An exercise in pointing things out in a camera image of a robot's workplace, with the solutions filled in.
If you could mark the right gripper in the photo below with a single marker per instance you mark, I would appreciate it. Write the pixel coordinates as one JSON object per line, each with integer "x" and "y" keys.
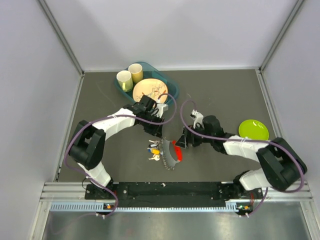
{"x": 188, "y": 136}

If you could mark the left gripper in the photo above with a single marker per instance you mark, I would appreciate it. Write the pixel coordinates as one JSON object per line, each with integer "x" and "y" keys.
{"x": 156, "y": 130}

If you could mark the metal key holder red handle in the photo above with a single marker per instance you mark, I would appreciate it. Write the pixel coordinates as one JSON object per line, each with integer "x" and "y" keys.
{"x": 170, "y": 154}

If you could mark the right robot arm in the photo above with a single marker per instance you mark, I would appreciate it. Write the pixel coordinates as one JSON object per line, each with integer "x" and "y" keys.
{"x": 280, "y": 166}

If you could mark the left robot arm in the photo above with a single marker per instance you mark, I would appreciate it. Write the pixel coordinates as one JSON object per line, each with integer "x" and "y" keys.
{"x": 88, "y": 141}

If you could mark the floral beige plate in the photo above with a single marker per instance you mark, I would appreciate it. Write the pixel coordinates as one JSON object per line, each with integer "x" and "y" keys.
{"x": 151, "y": 87}

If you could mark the silver key black tag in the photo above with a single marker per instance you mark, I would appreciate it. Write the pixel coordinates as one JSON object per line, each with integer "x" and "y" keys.
{"x": 154, "y": 143}

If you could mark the light green mug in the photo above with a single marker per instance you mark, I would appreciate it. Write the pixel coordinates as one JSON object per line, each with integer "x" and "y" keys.
{"x": 125, "y": 81}

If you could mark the teal plastic tray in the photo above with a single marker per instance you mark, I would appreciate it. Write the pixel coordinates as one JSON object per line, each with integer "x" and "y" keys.
{"x": 151, "y": 72}

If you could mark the yellow mug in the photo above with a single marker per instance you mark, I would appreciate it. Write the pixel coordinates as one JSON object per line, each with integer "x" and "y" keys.
{"x": 136, "y": 71}

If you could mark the lime green plate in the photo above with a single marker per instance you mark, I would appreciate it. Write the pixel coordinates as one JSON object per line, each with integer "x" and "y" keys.
{"x": 253, "y": 129}

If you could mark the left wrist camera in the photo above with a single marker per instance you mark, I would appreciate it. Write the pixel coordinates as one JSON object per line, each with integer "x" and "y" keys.
{"x": 160, "y": 109}

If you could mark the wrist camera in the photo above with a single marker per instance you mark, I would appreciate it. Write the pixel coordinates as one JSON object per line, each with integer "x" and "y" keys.
{"x": 197, "y": 118}
{"x": 160, "y": 109}

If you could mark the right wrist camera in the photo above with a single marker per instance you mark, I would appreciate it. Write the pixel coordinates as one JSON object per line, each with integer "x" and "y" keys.
{"x": 197, "y": 118}

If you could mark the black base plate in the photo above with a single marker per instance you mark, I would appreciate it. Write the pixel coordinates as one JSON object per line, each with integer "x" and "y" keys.
{"x": 180, "y": 194}

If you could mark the grey cable duct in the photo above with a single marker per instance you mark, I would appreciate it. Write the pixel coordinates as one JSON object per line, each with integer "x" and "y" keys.
{"x": 101, "y": 207}

